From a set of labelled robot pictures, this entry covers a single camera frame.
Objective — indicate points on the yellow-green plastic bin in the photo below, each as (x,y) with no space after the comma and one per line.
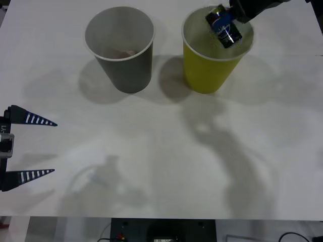
(207,75)

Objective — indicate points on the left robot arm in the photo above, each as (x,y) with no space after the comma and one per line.
(6,146)

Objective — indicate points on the grey plastic bin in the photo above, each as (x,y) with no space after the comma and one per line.
(131,75)

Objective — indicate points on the black robot torso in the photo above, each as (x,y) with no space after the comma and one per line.
(141,229)

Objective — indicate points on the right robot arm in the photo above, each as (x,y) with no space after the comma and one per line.
(276,2)

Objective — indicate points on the black drink can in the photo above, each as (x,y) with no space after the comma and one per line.
(230,37)

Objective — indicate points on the pale pinkish bottle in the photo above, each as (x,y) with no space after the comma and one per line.
(121,53)

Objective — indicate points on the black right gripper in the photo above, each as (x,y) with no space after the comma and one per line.
(246,10)

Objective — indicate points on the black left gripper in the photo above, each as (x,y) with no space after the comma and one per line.
(5,123)

